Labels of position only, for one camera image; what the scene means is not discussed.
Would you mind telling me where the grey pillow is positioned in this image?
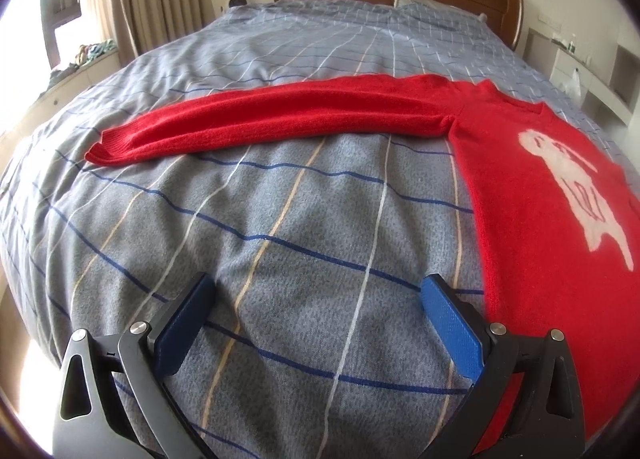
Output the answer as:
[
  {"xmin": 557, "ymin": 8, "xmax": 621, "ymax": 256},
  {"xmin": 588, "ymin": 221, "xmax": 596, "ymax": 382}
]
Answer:
[{"xmin": 394, "ymin": 0, "xmax": 487, "ymax": 23}]

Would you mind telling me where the red knit sweater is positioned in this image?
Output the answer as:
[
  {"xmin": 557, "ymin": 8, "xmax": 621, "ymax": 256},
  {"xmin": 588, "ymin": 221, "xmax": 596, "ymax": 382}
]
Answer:
[{"xmin": 86, "ymin": 75, "xmax": 639, "ymax": 433}]

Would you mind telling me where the grey plaid duvet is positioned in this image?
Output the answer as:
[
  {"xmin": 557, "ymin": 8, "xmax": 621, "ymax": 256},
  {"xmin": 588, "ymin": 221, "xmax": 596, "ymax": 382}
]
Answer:
[{"xmin": 1, "ymin": 0, "xmax": 639, "ymax": 458}]

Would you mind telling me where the white window bench cabinet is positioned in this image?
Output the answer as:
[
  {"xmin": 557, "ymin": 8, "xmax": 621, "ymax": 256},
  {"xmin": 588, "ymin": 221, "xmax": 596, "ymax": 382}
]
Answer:
[{"xmin": 1, "ymin": 49, "xmax": 122, "ymax": 169}]

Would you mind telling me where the white plastic bag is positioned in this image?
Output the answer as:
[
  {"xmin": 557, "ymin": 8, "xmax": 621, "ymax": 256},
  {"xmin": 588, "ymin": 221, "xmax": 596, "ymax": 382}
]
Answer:
[{"xmin": 561, "ymin": 68, "xmax": 582, "ymax": 104}]

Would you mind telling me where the white built-in desk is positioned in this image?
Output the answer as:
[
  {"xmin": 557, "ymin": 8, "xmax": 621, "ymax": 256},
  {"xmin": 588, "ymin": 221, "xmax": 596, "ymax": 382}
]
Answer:
[{"xmin": 524, "ymin": 29, "xmax": 639, "ymax": 133}]

